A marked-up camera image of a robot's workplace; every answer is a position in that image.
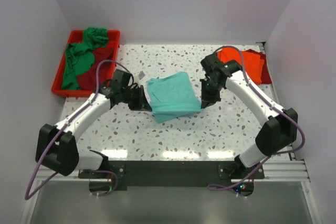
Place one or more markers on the orange folded t shirt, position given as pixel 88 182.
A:
pixel 253 61

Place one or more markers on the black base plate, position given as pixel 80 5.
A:
pixel 214 175

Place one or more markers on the green t shirt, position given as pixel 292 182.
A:
pixel 79 57

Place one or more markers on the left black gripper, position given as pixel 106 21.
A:
pixel 142 104

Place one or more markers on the aluminium rail frame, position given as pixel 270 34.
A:
pixel 292 170

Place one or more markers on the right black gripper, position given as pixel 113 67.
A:
pixel 207 99

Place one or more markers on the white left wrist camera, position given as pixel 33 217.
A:
pixel 140 75

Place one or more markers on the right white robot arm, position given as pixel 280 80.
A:
pixel 278 125

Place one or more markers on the teal t shirt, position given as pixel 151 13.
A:
pixel 172 97

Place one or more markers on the dark red t shirt in bin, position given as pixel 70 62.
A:
pixel 87 80

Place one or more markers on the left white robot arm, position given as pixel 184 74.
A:
pixel 57 144

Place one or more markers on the dark red folded t shirt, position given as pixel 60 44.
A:
pixel 265 76

